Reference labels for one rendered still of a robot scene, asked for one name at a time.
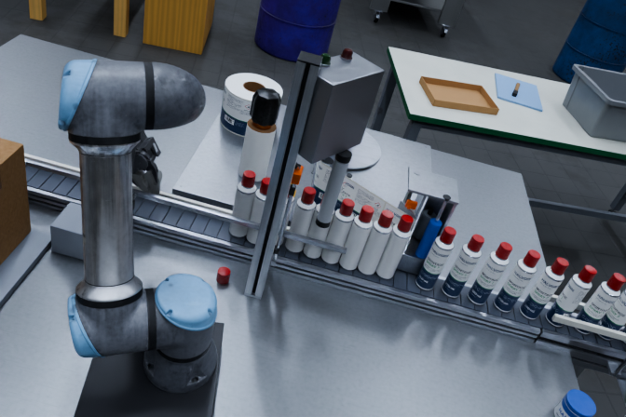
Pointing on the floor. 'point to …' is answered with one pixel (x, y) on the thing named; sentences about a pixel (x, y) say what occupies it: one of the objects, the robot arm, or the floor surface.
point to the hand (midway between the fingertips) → (154, 195)
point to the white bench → (546, 136)
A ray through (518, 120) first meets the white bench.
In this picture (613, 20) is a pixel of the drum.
